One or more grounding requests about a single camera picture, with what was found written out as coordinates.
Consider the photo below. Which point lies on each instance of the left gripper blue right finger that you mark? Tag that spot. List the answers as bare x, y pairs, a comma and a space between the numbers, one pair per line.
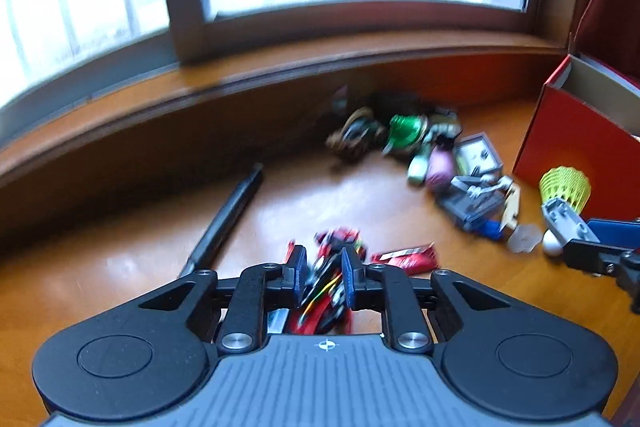
354, 277

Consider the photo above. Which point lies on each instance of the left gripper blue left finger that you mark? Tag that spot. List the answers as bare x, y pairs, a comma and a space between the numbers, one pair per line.
295, 275

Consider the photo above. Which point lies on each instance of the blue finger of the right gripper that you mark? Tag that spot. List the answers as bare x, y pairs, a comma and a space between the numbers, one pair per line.
621, 234

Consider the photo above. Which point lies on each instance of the yellow plastic shuttlecock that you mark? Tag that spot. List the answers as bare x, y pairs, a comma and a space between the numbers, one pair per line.
566, 183

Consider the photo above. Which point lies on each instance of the tan plastic bracket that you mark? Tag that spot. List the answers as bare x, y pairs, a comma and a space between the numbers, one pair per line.
511, 209

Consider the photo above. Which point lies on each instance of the red foil candy wrapper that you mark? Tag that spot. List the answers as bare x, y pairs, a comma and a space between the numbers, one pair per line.
413, 260

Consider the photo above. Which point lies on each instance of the black pen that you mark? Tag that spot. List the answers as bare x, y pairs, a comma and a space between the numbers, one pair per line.
219, 230

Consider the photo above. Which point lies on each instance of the white green tube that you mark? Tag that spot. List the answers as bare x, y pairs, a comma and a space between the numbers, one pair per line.
418, 166

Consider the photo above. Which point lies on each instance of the red cardboard shoe box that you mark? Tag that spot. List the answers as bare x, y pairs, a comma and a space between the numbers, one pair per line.
587, 116

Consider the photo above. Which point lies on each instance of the blue small block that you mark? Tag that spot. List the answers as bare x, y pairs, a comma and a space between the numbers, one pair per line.
490, 229

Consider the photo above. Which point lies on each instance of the green round toy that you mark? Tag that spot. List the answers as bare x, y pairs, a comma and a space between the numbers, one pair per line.
405, 135

